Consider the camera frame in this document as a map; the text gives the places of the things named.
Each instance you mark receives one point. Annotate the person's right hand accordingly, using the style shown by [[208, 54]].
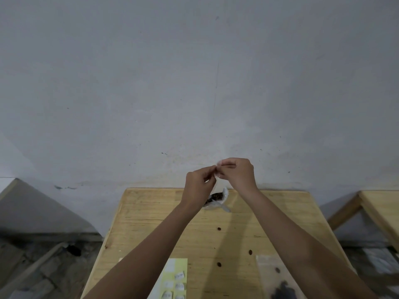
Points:
[[241, 177]]

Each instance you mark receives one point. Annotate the wooden stick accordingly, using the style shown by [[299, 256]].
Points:
[[34, 267]]

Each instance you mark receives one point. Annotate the person's right forearm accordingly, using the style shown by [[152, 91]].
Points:
[[305, 252]]

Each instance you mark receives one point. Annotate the light wooden side table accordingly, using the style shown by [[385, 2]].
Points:
[[380, 205]]

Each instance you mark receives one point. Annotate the person's left forearm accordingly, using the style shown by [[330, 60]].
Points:
[[146, 261]]

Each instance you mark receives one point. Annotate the pale yellow label sheet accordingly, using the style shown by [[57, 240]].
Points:
[[177, 264]]

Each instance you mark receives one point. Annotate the person's left hand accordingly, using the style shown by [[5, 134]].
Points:
[[198, 189]]

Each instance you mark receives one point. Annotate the large clear plastic bag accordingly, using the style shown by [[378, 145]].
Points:
[[225, 196]]

